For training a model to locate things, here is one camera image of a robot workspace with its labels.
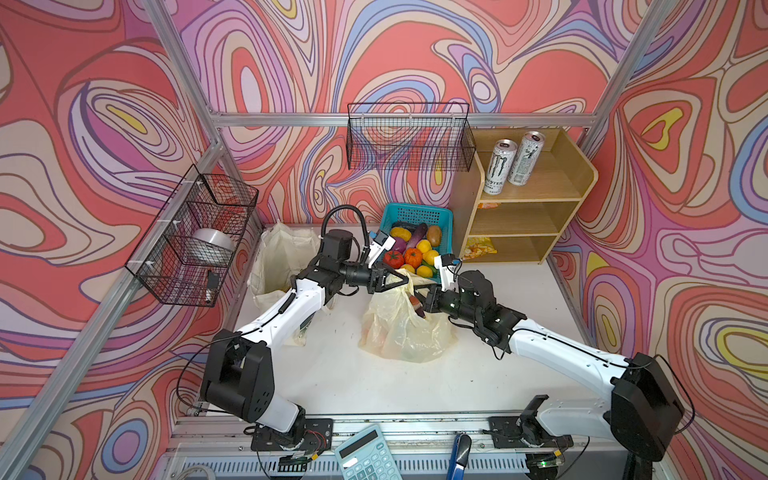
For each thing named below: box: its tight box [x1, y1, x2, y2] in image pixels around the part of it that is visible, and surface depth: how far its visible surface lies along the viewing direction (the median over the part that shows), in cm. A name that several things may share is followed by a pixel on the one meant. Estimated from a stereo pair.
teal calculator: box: [334, 424, 404, 480], surface depth 70 cm
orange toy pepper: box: [404, 248, 423, 269], surface depth 106 cm
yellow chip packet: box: [463, 237, 498, 260], surface depth 110 cm
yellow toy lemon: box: [416, 239, 432, 253], surface depth 110 cm
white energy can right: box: [507, 131, 546, 187], surface depth 81 cm
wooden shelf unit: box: [451, 128, 599, 265], surface depth 95 cm
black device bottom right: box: [622, 448, 663, 480], surface depth 69 cm
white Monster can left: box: [483, 139, 518, 196], surface depth 78 cm
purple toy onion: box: [392, 237, 407, 254], surface depth 112 cm
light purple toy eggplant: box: [406, 222, 428, 251], surface depth 113 cm
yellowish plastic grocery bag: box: [359, 268, 458, 363], surface depth 77 cm
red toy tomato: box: [384, 250, 405, 269], surface depth 103 cm
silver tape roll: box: [186, 228, 236, 266], surface depth 74 cm
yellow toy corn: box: [390, 227, 412, 242], surface depth 114 cm
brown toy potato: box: [426, 225, 442, 247], surface depth 113 cm
